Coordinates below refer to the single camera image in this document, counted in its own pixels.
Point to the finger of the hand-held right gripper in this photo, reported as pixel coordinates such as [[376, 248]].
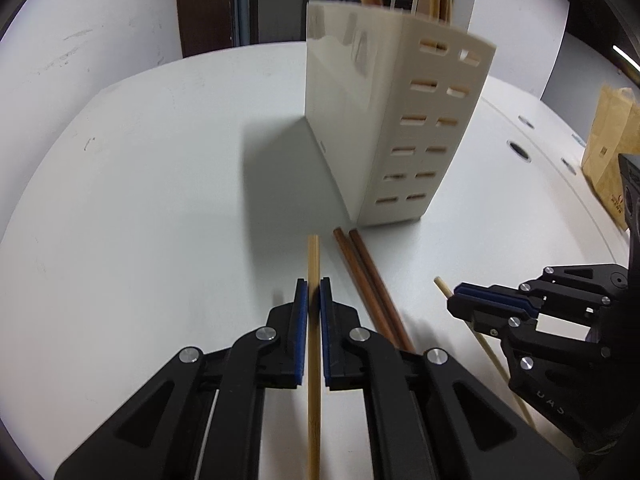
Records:
[[475, 312], [480, 290]]

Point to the black case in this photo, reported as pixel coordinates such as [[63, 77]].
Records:
[[631, 200]]

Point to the dark wooden door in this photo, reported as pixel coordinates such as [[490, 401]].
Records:
[[200, 5]]

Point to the brown paper bag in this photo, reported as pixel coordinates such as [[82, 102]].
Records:
[[607, 150]]

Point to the white slotted utensil holder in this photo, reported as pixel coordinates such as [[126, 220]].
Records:
[[350, 110]]

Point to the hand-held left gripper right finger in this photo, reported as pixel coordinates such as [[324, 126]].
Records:
[[327, 335]]

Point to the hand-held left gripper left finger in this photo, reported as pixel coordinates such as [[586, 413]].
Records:
[[300, 330]]

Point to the light bamboo chopstick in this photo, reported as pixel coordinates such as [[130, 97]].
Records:
[[313, 260], [441, 286]]

